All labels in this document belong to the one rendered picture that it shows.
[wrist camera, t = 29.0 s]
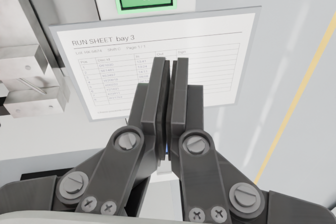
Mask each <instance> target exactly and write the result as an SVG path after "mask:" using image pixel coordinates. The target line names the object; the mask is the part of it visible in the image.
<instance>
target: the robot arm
mask: <svg viewBox="0 0 336 224"><path fill-rule="evenodd" d="M188 75H189V58H188V57H178V58H177V60H173V63H172V71H171V70H170V60H166V57H156V56H155V57H154V59H153V63H152V68H151V73H150V78H149V82H148V83H140V82H139V83H138V84H137V87H136V90H135V94H134V98H133V102H132V106H131V110H130V114H129V118H128V122H127V125H126V126H122V127H120V128H118V129H117V130H116V131H114V132H113V134H112V135H111V137H110V139H109V141H108V143H107V145H106V147H105V148H103V149H102V150H100V151H99V152H97V153H96V154H94V155H93V156H91V157H90V158H88V159H87V160H85V161H84V162H82V163H80V164H79V165H77V166H76V167H74V168H73V169H71V170H70V171H68V172H67V173H66V174H64V175H63V176H57V175H52V176H45V177H39V178H32V179H26V180H20V181H13V182H10V183H7V184H5V185H4V186H2V187H0V224H336V216H335V215H334V214H333V213H332V212H331V211H330V210H329V209H328V208H326V207H324V206H322V205H320V204H316V203H313V202H310V201H306V200H303V199H299V198H296V197H293V196H289V195H286V194H282V193H279V192H276V191H272V190H269V191H265V190H261V189H259V188H258V186H257V185H256V184H254V183H253V182H252V181H251V180H250V179H249V178H248V177H246V176H245V175H244V174H243V173H242V172H241V171H240V170H238V169H237V168H236V167H235V166H234V165H233V164H232V163H230V162H229V161H228V160H227V159H226V158H225V157H224V156H222V155H221V154H220V153H219V152H218V151H217V150H216V147H215V143H214V140H213V138H212V137H211V135H210V134H209V133H207V132H206V131H204V86H203V85H198V84H188ZM166 149H167V153H168V161H171V171H172V172H173V173H174V174H175V175H176V176H177V177H178V178H179V190H180V201H181V211H182V221H177V220H165V219H153V218H141V217H139V215H140V212H141V209H142V206H143V202H144V199H145V196H146V193H147V189H148V186H149V183H150V179H151V174H152V173H154V172H155V171H156V170H158V167H160V165H161V161H165V158H166Z"/></svg>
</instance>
